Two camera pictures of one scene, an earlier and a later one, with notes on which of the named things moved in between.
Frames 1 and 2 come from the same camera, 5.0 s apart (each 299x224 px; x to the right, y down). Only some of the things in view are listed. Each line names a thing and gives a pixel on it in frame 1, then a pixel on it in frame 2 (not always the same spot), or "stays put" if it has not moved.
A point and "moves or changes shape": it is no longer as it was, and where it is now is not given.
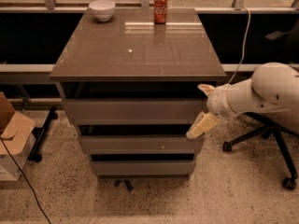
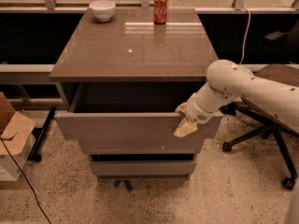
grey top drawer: x=132 y=111 moves or changes shape
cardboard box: x=17 y=131 stays put
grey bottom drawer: x=143 y=167 stays put
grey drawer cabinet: x=133 y=88 stays put
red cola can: x=160 y=8 stays put
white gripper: x=218 y=104 -> x=196 y=113
